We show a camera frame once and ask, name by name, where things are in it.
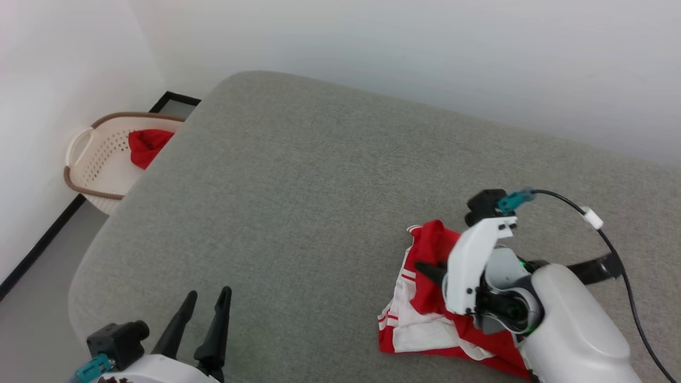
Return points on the black baseboard strip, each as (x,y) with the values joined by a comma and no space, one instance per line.
(48,234)

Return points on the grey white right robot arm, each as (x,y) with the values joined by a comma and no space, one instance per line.
(574,330)

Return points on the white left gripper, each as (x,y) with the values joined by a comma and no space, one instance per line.
(154,372)

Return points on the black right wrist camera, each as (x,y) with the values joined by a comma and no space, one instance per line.
(484,206)

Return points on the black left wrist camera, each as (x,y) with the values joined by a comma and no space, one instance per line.
(117,343)

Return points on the red white basketball jersey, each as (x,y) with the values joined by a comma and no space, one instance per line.
(420,319)

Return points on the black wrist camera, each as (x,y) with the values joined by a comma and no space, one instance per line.
(117,343)
(484,206)

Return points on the red garment in basket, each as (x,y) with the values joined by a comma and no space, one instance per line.
(148,146)

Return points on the grey fabric sofa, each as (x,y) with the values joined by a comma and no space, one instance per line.
(292,213)

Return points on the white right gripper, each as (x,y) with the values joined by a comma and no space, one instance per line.
(468,266)

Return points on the cream plastic laundry basket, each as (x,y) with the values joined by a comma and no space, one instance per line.
(101,165)

